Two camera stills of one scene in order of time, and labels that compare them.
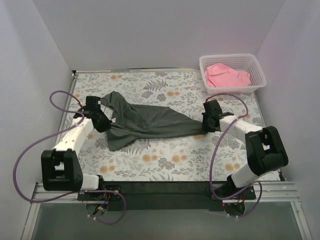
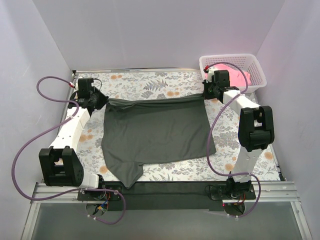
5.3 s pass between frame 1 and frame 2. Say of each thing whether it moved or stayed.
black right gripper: moved
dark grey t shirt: moved
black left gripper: moved
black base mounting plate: stayed
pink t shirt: stayed
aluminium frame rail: stayed
